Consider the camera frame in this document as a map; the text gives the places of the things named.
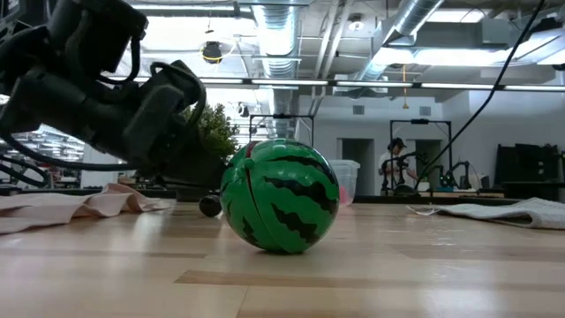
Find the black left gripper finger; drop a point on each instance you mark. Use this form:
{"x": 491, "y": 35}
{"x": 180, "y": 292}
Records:
{"x": 194, "y": 170}

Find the grey folded cloth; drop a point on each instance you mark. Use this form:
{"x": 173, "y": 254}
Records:
{"x": 529, "y": 212}

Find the green toy watermelon ball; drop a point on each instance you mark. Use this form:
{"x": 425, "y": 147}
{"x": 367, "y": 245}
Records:
{"x": 279, "y": 199}

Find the background black robot arm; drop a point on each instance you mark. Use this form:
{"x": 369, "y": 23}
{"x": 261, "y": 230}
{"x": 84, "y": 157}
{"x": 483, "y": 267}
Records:
{"x": 404, "y": 190}
{"x": 446, "y": 180}

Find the black round ceiling device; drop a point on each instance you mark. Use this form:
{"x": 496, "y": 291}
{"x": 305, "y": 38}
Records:
{"x": 212, "y": 52}

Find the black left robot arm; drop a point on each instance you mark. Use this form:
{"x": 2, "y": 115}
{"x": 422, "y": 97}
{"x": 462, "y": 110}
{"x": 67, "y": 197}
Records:
{"x": 53, "y": 97}

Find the red toy strawberry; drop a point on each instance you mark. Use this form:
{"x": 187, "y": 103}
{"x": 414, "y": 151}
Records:
{"x": 343, "y": 195}

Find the clear plastic tupperware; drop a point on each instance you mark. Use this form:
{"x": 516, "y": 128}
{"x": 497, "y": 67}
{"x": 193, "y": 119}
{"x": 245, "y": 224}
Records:
{"x": 348, "y": 174}

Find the white pillar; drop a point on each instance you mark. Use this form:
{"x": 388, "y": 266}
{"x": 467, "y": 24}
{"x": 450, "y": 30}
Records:
{"x": 97, "y": 176}

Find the dark round toy fruit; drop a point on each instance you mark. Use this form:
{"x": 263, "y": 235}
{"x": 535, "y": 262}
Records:
{"x": 210, "y": 206}

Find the pink cloth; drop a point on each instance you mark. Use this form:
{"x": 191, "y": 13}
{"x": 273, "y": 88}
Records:
{"x": 44, "y": 207}

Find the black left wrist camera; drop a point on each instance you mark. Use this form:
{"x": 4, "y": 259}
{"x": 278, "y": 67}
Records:
{"x": 176, "y": 84}

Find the green potted plant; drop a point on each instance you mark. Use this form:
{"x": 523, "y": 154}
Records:
{"x": 216, "y": 132}

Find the black background cabinet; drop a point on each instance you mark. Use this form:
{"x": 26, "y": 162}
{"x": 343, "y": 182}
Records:
{"x": 529, "y": 168}

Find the person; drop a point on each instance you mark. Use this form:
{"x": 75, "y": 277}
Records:
{"x": 390, "y": 161}

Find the black background frame stand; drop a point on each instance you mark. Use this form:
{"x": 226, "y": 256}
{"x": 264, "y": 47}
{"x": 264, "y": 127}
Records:
{"x": 419, "y": 121}

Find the silver ventilation duct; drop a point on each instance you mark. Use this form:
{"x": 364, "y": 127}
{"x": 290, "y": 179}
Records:
{"x": 410, "y": 17}
{"x": 276, "y": 35}

